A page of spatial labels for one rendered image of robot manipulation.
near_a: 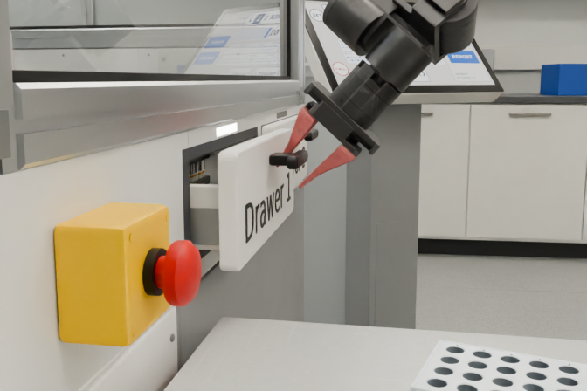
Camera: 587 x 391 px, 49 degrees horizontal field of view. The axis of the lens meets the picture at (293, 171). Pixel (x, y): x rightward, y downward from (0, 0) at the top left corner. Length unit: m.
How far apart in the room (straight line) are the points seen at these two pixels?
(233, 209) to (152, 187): 0.09
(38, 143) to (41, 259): 0.06
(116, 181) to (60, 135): 0.08
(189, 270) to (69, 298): 0.07
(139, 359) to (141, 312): 0.13
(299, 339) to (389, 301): 1.19
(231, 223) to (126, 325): 0.22
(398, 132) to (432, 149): 1.96
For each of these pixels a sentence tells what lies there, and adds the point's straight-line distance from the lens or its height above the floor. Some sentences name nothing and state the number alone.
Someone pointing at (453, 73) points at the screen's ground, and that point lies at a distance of 1.72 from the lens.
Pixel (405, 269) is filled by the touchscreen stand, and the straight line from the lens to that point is 1.79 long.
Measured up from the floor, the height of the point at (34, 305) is 0.87.
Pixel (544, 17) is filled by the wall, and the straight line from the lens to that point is 4.47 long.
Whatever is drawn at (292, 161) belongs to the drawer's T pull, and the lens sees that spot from 0.67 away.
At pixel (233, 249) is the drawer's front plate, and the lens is 0.59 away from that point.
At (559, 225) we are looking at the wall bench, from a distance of 3.85.
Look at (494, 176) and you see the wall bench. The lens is 3.72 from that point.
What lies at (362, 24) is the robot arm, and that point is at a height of 1.05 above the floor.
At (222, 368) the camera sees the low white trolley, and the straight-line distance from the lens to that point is 0.55.
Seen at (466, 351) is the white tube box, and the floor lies 0.80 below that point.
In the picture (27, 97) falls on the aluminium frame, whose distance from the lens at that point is 0.37.
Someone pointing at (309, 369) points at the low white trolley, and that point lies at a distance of 0.55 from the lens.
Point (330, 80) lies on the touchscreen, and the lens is 1.48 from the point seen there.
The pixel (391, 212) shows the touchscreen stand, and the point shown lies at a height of 0.65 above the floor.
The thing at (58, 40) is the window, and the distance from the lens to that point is 0.44.
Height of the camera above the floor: 0.99
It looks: 8 degrees down
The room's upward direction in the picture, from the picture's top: straight up
